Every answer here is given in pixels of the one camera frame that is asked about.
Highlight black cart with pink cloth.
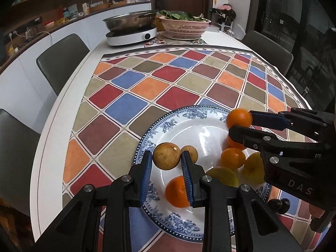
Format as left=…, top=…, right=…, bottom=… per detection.
left=213, top=4, right=237, bottom=27

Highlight pink plastic basket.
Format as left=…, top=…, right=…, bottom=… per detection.
left=159, top=18, right=212, bottom=39

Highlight green pear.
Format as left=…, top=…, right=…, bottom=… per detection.
left=205, top=166, right=239, bottom=188

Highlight blue-rimmed white plate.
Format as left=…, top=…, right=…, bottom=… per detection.
left=133, top=105, right=273, bottom=242

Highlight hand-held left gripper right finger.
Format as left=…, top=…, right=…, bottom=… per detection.
left=181, top=151, right=305, bottom=252

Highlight brown kiwi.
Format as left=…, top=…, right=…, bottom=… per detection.
left=181, top=145, right=198, bottom=163
left=152, top=142, right=182, bottom=170

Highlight black glass sliding door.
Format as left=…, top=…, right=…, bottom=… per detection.
left=253, top=0, right=336, bottom=111

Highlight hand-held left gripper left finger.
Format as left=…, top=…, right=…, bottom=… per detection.
left=34, top=150, right=153, bottom=252

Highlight person's right hand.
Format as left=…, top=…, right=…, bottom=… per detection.
left=308, top=204, right=324, bottom=219

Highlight grey dining chair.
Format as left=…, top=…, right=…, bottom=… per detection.
left=241, top=30, right=294, bottom=70
left=36, top=34, right=90, bottom=96
left=0, top=108, right=41, bottom=217

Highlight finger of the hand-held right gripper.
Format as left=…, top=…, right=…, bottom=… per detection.
left=228, top=126, right=331, bottom=163
left=249, top=108, right=336, bottom=143

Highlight green leafy vegetables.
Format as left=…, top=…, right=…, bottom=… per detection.
left=157, top=10, right=210, bottom=23

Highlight white induction cooker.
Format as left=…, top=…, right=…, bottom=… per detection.
left=106, top=26, right=157, bottom=47

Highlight steel pot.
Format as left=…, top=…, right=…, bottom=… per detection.
left=102, top=10, right=159, bottom=32

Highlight orange tangerine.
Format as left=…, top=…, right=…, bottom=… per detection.
left=226, top=108, right=253, bottom=129
left=220, top=148, right=246, bottom=169
left=165, top=175, right=191, bottom=208
left=226, top=136, right=246, bottom=151

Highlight large yellow pear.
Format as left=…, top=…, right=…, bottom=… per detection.
left=243, top=151, right=265, bottom=185

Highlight white counter cabinet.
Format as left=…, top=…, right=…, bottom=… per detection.
left=0, top=0, right=153, bottom=116

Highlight patterned placemat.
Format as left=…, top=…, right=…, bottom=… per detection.
left=144, top=37, right=208, bottom=47

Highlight colourful checkered tablecloth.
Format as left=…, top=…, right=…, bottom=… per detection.
left=62, top=45, right=315, bottom=252

